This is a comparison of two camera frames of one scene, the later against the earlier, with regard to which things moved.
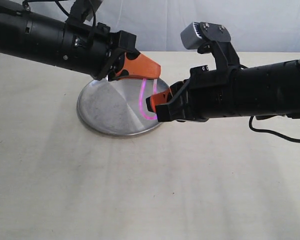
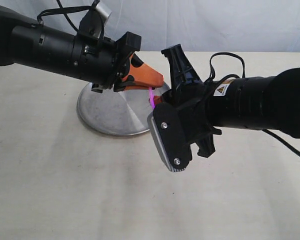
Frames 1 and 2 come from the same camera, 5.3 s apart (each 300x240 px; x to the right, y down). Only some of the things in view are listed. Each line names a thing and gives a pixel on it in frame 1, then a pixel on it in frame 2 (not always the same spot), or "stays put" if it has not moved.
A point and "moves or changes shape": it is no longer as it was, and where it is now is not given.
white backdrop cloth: x=256 y=26 stays put
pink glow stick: x=143 y=114 moves or changes shape
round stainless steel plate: x=112 y=107 stays put
